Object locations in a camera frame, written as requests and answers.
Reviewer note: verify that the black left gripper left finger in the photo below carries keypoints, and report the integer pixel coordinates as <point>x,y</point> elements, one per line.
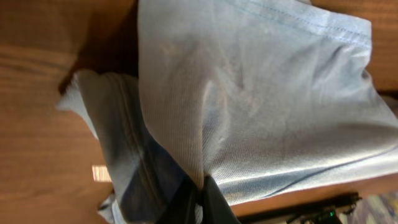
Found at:
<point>181,210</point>

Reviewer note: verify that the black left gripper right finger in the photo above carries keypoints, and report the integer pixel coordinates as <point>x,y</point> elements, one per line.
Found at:
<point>215,208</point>

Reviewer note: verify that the light blue printed t-shirt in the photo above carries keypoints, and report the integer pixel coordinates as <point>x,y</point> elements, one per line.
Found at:
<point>262,97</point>

